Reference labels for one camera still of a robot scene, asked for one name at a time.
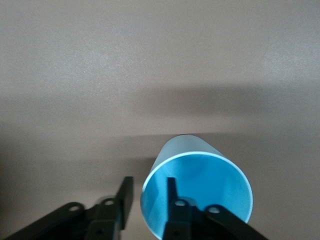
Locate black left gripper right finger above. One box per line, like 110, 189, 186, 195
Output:
162, 177, 270, 240

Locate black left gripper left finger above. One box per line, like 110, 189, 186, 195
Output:
3, 176, 134, 240

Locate blue plastic cup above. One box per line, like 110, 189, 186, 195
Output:
139, 134, 254, 240

